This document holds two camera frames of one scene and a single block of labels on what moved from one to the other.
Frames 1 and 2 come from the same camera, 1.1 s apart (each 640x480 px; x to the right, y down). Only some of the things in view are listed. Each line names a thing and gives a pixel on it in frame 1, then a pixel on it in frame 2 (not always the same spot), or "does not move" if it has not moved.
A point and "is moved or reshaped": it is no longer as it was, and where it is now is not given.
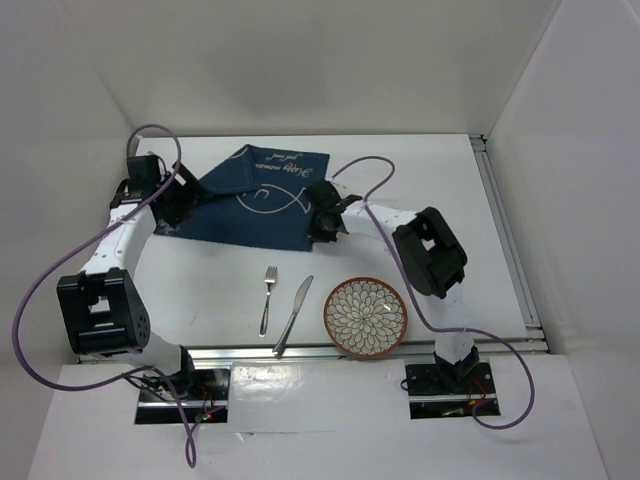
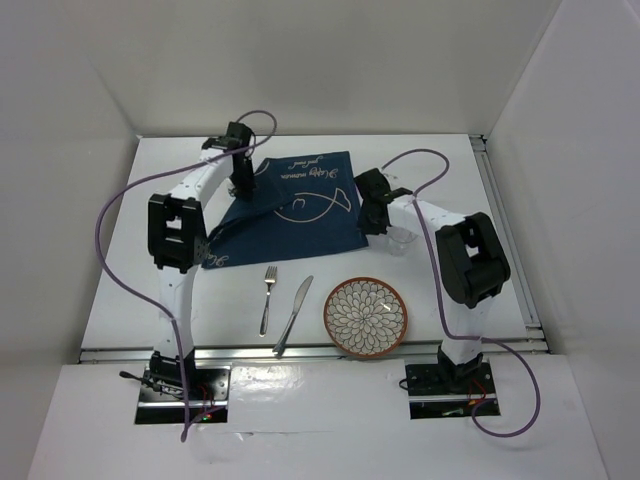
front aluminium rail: (232, 353) does not move
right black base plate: (430, 395) does not move
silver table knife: (299, 298) does not move
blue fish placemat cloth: (260, 199) is moved or reshaped
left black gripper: (176, 216) to (243, 190)
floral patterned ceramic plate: (365, 316) does not move
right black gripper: (318, 233) to (366, 227)
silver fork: (270, 278) does not move
